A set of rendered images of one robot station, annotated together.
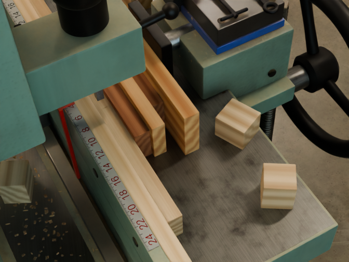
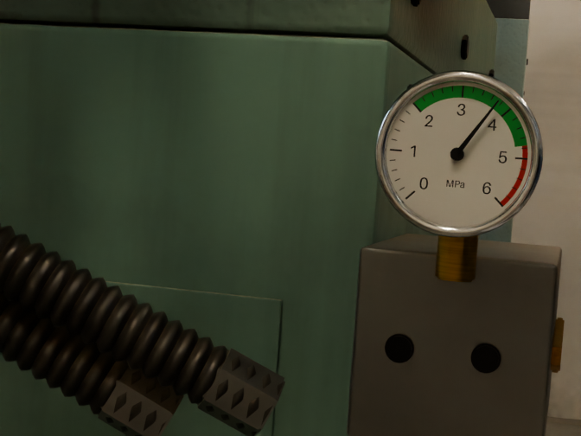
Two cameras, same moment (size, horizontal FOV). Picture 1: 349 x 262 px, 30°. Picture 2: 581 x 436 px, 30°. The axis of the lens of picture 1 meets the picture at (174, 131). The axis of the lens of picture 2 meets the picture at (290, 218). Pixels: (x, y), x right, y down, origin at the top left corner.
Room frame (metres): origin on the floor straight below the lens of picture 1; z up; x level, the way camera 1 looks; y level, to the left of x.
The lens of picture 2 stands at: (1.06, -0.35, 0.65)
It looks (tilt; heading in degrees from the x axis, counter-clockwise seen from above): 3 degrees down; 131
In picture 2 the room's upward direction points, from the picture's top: 4 degrees clockwise
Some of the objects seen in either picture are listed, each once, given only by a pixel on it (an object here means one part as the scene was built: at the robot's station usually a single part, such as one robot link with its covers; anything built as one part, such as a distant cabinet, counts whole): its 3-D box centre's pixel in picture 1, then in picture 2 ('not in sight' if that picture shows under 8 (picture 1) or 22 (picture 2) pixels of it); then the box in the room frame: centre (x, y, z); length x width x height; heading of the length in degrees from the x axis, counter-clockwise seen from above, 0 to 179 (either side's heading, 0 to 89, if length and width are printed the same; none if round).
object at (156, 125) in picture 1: (119, 80); not in sight; (0.55, 0.07, 0.93); 0.22 x 0.02 x 0.06; 27
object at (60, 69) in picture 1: (73, 57); not in sight; (0.50, 0.11, 1.03); 0.14 x 0.07 x 0.09; 117
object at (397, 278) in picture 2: not in sight; (468, 334); (0.80, 0.08, 0.58); 0.12 x 0.08 x 0.08; 117
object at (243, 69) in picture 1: (219, 39); not in sight; (0.63, -0.07, 0.92); 0.15 x 0.13 x 0.09; 27
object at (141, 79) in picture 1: (130, 76); not in sight; (0.56, 0.05, 0.93); 0.15 x 0.02 x 0.05; 27
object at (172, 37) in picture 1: (172, 40); not in sight; (0.59, 0.00, 0.95); 0.09 x 0.07 x 0.09; 27
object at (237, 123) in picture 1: (237, 123); not in sight; (0.48, -0.08, 0.92); 0.04 x 0.04 x 0.03; 51
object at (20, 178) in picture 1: (16, 181); not in sight; (0.48, 0.21, 0.82); 0.04 x 0.04 x 0.04; 89
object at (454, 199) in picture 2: not in sight; (460, 178); (0.83, 0.01, 0.65); 0.06 x 0.04 x 0.08; 27
